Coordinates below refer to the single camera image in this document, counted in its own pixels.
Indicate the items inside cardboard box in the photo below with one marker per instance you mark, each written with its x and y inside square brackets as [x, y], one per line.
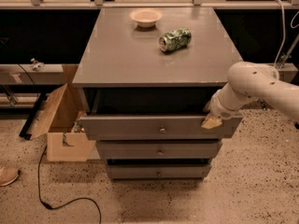
[77, 128]

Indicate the green crushed soda can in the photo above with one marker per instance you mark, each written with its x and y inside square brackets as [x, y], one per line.
[175, 39]

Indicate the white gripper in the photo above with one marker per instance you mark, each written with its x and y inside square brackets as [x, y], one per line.
[219, 108]

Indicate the grey drawer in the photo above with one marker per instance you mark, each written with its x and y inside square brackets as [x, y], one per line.
[153, 114]
[159, 149]
[157, 172]

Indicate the white bowl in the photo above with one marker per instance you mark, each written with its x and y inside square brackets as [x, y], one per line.
[146, 17]

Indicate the pink shoe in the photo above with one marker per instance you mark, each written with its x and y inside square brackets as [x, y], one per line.
[8, 175]

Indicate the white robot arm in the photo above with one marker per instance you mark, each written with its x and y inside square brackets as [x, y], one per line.
[247, 82]

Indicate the grey top drawer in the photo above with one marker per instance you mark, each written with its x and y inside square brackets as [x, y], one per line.
[153, 114]

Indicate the grey middle drawer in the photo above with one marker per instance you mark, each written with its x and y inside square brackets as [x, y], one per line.
[159, 149]

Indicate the small crumpled clear object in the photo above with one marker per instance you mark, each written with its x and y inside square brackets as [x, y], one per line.
[36, 65]

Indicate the grey bottom drawer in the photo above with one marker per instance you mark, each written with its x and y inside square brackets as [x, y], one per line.
[157, 172]

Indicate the grey window ledge rail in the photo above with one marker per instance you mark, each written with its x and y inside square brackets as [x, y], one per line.
[23, 74]

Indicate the open cardboard box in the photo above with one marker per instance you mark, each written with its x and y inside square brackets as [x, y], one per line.
[63, 108]

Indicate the grey drawer cabinet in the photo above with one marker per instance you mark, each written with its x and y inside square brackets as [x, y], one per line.
[122, 55]

